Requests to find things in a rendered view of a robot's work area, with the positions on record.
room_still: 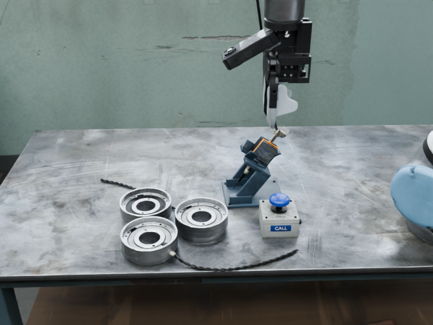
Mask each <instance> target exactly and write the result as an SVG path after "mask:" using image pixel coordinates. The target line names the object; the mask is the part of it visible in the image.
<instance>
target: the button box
mask: <svg viewBox="0 0 433 325"><path fill-rule="evenodd" d="M258 219H259V223H260V230H261V234H262V238H263V239H285V238H298V229H299V224H301V223H302V220H301V218H299V216H298V212H297V209H296V206H295V203H294V199H290V203H289V204H288V205H287V206H284V207H282V209H280V210H279V209H277V208H276V206H273V205H272V204H271V203H270V202H269V200H259V212H258Z"/></svg>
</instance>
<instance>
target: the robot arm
mask: <svg viewBox="0 0 433 325"><path fill-rule="evenodd" d="M304 13H305V0H264V17H265V18H264V26H265V28H264V29H263V30H261V31H259V32H257V33H256V34H254V35H252V36H251V37H248V38H247V39H245V40H243V41H242V42H240V43H238V44H236V45H234V46H232V47H230V48H228V49H227V50H225V51H224V52H222V62H223V63H224V65H225V66H226V68H227V69H228V70H232V69H234V68H236V67H238V66H240V65H241V64H242V63H244V62H246V61H248V60H249V59H251V58H253V57H254V56H256V55H258V54H260V53H262V52H264V54H263V108H264V113H265V115H266V117H267V122H268V124H269V126H270V128H271V129H274V126H275V121H276V117H278V116H281V115H285V114H288V113H292V112H295V111H296V110H297V108H298V103H297V102H296V101H294V100H292V99H290V98H291V96H292V91H291V90H289V89H287V87H286V86H285V85H283V83H284V82H288V83H309V79H310V71H311V55H310V47H311V33H312V25H313V23H312V22H311V21H310V20H309V18H304ZM286 31H287V32H286ZM306 64H308V65H309V68H308V76H307V77H305V75H306V71H305V70H304V67H305V65H306ZM390 194H391V197H392V199H393V203H394V205H395V207H396V208H397V209H398V211H399V212H400V213H401V214H402V216H404V217H405V218H406V222H407V226H408V228H409V230H410V231H411V232H412V233H413V234H414V235H415V236H416V237H418V238H419V239H421V240H422V241H424V242H426V243H428V244H430V245H433V131H431V132H430V133H429V135H428V137H427V138H426V139H425V140H424V141H423V143H422V144H421V146H420V147H419V148H418V150H417V151H416V153H415V154H414V155H413V156H412V158H411V159H410V161H409V162H408V163H407V164H406V165H404V166H402V167H401V168H400V169H399V170H398V171H397V172H396V174H395V176H394V177H393V178H392V181H391V184H390Z"/></svg>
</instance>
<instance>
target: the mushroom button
mask: <svg viewBox="0 0 433 325"><path fill-rule="evenodd" d="M269 202H270V203H271V204H272V205H273V206H276V208H277V209H279V210H280V209H282V207H284V206H287V205H288V204H289V203H290V198H289V196H288V195H286V194H284V193H274V194H272V195H271V196H270V198H269Z"/></svg>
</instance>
